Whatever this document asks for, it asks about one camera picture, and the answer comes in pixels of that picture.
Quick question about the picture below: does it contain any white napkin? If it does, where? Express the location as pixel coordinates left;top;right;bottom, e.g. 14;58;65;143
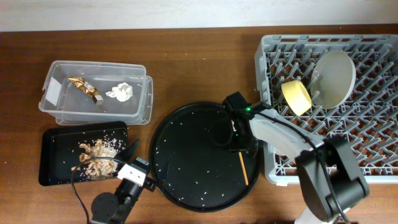
105;82;132;102

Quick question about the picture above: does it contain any wooden chopstick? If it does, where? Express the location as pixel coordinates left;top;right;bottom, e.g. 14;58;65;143
238;151;249;186

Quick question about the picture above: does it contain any grey round plate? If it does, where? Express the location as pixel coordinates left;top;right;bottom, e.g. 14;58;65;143
310;50;356;109

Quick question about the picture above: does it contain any food scraps pile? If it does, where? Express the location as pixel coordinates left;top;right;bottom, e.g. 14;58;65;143
71;139;119;180

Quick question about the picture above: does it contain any gold foil wrapper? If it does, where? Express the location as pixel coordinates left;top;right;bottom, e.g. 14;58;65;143
68;77;104;105

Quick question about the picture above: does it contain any round black serving tray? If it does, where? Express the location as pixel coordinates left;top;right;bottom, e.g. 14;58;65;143
149;102;262;212

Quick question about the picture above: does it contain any clear plastic bin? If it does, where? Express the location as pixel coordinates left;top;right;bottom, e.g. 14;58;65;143
39;60;154;125

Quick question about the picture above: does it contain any grey plastic dishwasher rack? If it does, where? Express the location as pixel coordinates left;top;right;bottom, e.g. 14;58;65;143
254;34;397;184

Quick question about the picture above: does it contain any yellow bowl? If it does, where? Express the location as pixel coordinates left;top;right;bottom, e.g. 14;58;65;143
281;80;312;116

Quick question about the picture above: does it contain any black rectangular tray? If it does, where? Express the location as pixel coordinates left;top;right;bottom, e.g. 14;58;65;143
39;121;129;186

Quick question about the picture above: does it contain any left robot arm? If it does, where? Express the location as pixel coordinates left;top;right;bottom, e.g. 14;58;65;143
88;140;152;223

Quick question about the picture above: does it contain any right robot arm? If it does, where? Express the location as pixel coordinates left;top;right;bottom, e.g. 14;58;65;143
222;92;369;223

